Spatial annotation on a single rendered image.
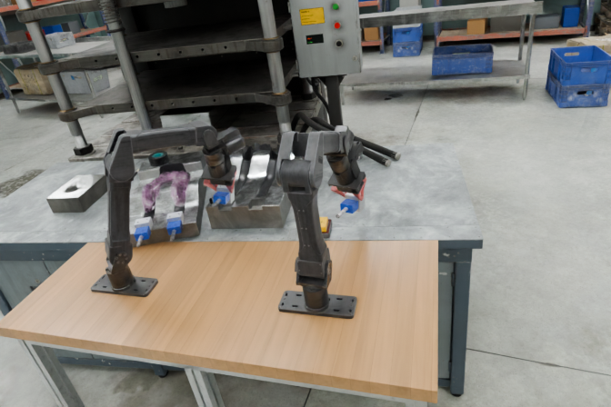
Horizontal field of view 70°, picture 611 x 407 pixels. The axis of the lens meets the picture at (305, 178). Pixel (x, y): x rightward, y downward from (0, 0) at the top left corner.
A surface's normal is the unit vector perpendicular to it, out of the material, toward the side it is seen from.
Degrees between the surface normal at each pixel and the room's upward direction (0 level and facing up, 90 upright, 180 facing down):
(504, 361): 0
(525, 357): 1
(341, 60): 90
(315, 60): 90
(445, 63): 92
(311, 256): 91
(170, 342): 0
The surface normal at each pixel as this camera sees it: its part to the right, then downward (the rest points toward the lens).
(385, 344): -0.13, -0.88
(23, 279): -0.17, 0.48
